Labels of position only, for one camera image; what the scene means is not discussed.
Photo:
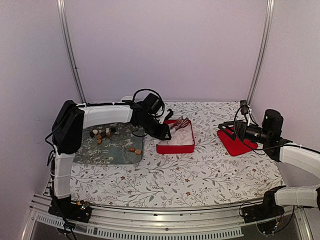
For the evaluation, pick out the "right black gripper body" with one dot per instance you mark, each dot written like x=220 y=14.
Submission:
x=243 y=135

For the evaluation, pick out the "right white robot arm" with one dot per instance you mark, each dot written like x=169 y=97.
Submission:
x=280 y=150

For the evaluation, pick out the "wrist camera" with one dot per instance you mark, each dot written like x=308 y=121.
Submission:
x=244 y=108
x=153 y=103

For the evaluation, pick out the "red box lid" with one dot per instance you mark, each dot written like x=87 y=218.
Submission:
x=236 y=147

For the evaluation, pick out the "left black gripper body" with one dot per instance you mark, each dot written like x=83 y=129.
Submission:
x=151 y=128

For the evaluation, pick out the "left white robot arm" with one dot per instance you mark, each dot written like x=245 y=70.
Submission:
x=66 y=133

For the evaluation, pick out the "floral tablecloth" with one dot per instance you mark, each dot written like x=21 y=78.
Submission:
x=208 y=176

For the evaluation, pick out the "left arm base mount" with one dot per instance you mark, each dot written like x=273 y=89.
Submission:
x=80 y=211

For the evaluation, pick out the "right aluminium frame post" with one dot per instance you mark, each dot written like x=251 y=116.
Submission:
x=262 y=49

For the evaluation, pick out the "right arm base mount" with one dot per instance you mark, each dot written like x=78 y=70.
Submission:
x=265 y=210

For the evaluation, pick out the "red chocolate box base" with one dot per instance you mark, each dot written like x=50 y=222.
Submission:
x=176 y=149

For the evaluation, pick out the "left aluminium frame post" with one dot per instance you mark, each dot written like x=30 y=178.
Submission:
x=61 y=7

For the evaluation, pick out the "tan chocolate piece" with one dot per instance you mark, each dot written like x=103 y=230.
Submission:
x=138 y=151

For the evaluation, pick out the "green floral tray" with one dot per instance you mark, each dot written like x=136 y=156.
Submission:
x=110 y=147

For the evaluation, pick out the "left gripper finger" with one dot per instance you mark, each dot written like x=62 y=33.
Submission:
x=168 y=114
x=163 y=132

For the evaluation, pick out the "front aluminium rail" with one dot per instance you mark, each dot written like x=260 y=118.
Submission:
x=221 y=222

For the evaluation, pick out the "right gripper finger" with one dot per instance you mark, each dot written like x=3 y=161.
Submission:
x=227 y=132
x=227 y=124

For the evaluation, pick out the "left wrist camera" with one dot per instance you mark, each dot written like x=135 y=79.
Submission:
x=153 y=103

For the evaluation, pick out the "aluminium frame post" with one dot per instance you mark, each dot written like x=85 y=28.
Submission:
x=61 y=7
x=262 y=49

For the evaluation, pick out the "white plastic box insert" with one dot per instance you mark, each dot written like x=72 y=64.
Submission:
x=179 y=137

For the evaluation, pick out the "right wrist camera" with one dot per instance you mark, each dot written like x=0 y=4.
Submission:
x=244 y=108

